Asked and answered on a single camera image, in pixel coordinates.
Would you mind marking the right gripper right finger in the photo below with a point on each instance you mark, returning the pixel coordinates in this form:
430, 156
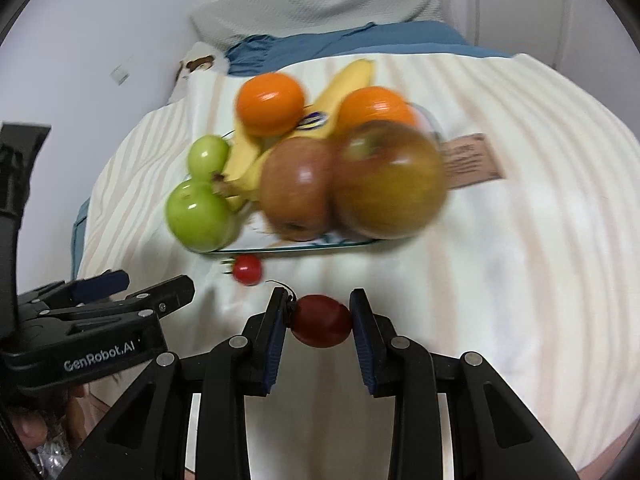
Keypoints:
450, 406

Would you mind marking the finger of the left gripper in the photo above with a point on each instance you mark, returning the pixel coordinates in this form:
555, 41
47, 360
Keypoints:
157, 300
83, 291

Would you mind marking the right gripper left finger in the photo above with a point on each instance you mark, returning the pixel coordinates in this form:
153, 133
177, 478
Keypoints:
144, 434

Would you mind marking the cherry tomato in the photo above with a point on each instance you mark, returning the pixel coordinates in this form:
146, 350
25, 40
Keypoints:
318, 321
246, 269

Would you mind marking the orange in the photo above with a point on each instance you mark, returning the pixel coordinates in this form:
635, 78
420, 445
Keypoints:
373, 103
270, 104

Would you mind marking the brown-red apple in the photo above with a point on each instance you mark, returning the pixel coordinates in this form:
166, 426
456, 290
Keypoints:
388, 180

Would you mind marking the left hand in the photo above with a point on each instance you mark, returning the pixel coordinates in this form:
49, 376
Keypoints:
83, 412

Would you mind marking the teal pillow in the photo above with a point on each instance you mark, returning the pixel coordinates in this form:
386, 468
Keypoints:
77, 243

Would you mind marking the left yellow banana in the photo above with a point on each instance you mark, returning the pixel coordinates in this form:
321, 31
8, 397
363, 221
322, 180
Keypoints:
239, 181

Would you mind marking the small green apple on plate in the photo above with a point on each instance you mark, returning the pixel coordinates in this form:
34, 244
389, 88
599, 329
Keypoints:
207, 157

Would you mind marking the striped cat blanket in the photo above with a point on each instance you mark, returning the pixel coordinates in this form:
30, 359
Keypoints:
538, 271

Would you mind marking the red-brown apple on plate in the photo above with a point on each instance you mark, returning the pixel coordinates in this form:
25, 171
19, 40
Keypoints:
294, 188

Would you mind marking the right yellow banana with sticker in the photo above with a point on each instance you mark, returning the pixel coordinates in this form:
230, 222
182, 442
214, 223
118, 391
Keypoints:
320, 117

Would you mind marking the bear print pillow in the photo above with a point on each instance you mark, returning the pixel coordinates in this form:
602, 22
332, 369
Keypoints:
201, 56

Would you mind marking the brown blanket label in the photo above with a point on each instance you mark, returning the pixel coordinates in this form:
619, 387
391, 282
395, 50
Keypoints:
470, 160

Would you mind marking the grey quilted pillow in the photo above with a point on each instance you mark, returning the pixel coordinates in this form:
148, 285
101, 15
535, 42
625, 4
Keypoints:
224, 23

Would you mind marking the blue duvet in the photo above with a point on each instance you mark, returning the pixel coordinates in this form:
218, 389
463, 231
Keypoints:
260, 54

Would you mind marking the white door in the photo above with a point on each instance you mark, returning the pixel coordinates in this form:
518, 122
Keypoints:
535, 27

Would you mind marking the wall switch left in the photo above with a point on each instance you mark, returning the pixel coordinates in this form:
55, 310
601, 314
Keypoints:
119, 75

